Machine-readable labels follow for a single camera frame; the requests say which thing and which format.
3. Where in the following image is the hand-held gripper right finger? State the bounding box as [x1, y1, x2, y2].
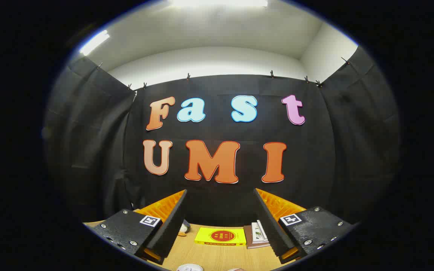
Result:
[254, 187, 355, 264]

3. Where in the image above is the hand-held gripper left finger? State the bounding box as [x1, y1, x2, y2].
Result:
[83, 189, 188, 265]

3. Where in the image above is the brown cover book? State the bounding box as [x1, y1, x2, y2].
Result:
[243, 225, 271, 249]

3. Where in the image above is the white illustrated book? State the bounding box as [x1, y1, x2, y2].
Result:
[257, 220, 270, 241]
[251, 222, 266, 242]

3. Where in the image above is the yellow book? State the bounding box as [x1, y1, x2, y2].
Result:
[194, 227, 247, 247]

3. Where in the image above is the ceiling light strip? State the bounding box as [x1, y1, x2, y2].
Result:
[168, 0, 268, 8]
[79, 30, 110, 56]

